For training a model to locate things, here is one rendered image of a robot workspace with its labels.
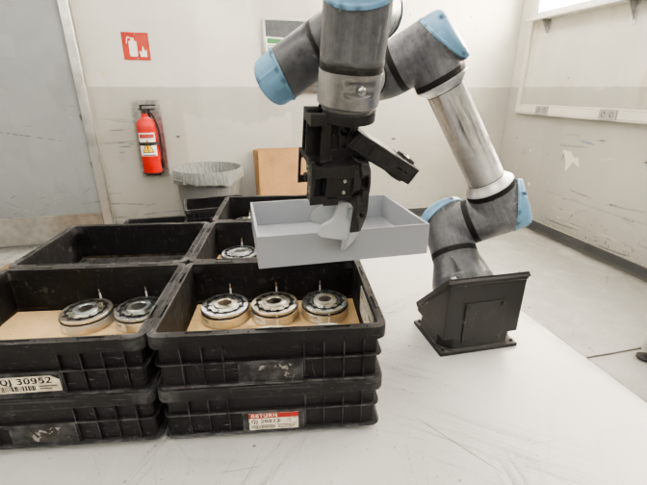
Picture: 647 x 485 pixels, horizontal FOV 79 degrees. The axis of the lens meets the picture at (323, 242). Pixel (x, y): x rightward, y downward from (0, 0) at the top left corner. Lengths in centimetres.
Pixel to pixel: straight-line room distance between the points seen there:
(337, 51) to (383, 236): 28
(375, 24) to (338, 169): 16
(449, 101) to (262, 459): 80
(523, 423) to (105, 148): 364
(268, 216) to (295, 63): 31
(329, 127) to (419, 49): 46
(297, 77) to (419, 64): 38
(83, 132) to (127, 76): 59
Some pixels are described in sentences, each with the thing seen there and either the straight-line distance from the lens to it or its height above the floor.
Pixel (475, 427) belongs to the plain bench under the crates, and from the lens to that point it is 88.
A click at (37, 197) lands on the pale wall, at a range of 417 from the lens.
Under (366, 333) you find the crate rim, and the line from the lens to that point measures 69.
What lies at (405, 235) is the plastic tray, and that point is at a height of 109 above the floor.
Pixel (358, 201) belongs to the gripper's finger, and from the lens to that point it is 52.
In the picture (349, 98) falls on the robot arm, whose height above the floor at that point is 129.
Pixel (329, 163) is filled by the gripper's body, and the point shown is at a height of 122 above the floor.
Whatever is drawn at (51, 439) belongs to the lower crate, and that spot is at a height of 72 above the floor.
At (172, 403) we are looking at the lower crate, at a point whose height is 78.
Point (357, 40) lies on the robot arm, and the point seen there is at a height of 135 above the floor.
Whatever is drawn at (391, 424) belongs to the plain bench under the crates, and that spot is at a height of 70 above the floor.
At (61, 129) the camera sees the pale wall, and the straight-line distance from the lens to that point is 398.
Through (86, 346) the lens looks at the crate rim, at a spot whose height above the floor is 92.
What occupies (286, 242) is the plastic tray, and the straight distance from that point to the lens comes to 58.
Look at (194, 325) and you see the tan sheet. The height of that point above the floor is 83.
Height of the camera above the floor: 130
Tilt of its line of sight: 21 degrees down
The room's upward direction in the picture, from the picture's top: straight up
